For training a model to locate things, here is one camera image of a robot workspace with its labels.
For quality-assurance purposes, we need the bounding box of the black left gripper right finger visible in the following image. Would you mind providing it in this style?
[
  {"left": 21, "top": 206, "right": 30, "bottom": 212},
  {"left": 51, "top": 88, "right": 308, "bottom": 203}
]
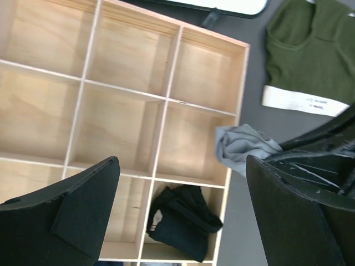
[{"left": 246, "top": 156, "right": 354, "bottom": 265}]

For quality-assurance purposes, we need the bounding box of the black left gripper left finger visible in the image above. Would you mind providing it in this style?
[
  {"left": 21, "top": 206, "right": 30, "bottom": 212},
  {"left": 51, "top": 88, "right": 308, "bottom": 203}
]
[{"left": 1, "top": 156, "right": 120, "bottom": 265}]

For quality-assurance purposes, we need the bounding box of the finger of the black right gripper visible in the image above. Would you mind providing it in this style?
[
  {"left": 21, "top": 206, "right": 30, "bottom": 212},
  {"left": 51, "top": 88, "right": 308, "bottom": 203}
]
[
  {"left": 280, "top": 104, "right": 355, "bottom": 151},
  {"left": 266, "top": 132, "right": 354, "bottom": 197}
]

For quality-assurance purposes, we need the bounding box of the green sports bra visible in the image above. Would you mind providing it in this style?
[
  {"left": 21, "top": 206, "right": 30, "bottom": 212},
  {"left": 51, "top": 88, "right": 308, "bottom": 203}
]
[{"left": 262, "top": 1, "right": 354, "bottom": 117}]

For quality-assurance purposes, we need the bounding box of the light grey underwear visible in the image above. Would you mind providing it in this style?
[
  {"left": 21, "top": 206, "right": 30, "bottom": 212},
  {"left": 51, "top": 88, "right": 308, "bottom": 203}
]
[{"left": 214, "top": 124, "right": 283, "bottom": 177}]

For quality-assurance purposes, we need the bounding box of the black rolled garment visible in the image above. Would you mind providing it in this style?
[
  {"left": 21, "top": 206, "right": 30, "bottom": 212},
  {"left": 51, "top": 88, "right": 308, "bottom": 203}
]
[{"left": 146, "top": 185, "right": 223, "bottom": 263}]

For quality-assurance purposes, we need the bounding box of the wooden compartment tray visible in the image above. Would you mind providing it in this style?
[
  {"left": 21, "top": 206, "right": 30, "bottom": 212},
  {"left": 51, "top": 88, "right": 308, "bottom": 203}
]
[{"left": 1, "top": 1, "right": 250, "bottom": 265}]

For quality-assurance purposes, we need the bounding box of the white whiteboard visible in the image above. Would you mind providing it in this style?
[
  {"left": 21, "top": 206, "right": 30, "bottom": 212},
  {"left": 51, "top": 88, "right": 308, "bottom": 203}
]
[{"left": 126, "top": 0, "right": 270, "bottom": 19}]

